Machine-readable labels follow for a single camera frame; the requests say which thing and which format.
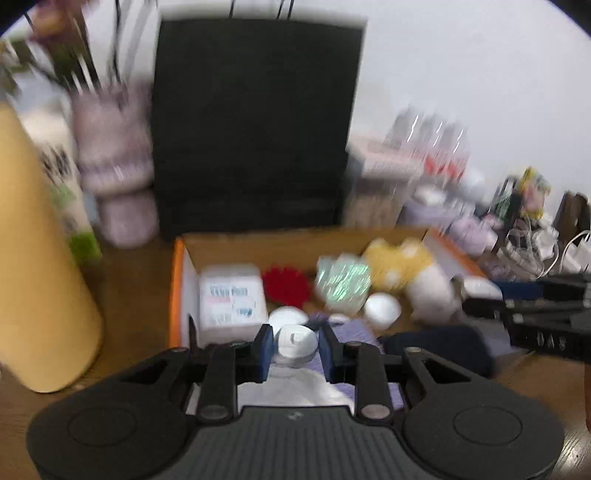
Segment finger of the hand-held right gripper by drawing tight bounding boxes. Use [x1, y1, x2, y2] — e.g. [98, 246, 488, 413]
[499, 274, 591, 301]
[462, 298, 591, 325]

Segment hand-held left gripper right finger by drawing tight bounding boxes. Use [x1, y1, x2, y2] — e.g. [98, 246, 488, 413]
[318, 322, 476, 422]

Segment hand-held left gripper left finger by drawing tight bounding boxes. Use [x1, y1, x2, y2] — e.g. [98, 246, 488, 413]
[117, 324, 273, 423]

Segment purple cloth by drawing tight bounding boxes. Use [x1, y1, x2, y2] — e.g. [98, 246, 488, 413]
[305, 314, 407, 411]

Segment white bowl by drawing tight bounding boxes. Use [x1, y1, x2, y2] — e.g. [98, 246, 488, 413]
[364, 292, 403, 329]
[267, 305, 309, 334]

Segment white cloth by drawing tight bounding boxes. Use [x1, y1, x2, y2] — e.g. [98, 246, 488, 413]
[238, 362, 357, 409]

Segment navy zip pouch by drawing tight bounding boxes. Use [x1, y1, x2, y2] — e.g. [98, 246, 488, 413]
[379, 324, 497, 377]

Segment yellow white plush toy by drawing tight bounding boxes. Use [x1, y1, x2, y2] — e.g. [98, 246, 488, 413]
[360, 237, 462, 324]

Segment red cardboard box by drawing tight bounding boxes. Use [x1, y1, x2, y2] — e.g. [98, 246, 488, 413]
[167, 225, 505, 361]

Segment dark brown bag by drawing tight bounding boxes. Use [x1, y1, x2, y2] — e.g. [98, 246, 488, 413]
[551, 191, 591, 241]

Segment lilac soft pouch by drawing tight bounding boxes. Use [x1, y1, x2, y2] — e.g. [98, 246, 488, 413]
[450, 215, 499, 257]

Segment dark green bottle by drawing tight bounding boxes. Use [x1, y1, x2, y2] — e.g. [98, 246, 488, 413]
[496, 178, 522, 222]

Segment colourful snack package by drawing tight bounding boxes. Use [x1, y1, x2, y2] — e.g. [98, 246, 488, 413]
[519, 167, 552, 217]

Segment white round lamp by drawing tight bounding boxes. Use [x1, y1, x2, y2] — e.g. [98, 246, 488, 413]
[464, 168, 488, 197]

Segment white earbud case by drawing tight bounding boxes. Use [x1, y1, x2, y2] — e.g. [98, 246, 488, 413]
[413, 187, 448, 208]

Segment clear plastic container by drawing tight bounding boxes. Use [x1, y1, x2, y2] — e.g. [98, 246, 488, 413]
[344, 171, 416, 228]

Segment white red flat box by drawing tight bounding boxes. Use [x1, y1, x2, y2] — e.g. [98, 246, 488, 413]
[348, 136, 426, 176]

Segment black paper bag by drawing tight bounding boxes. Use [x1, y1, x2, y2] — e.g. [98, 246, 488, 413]
[148, 0, 368, 243]

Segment pink wrapped vase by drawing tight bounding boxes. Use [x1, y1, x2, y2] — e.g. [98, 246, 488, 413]
[69, 80, 160, 250]

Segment yellow thermos jug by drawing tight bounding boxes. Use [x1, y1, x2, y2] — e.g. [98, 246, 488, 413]
[0, 99, 105, 395]

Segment white green printed bottle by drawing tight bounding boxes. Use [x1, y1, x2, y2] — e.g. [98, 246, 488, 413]
[39, 141, 103, 266]

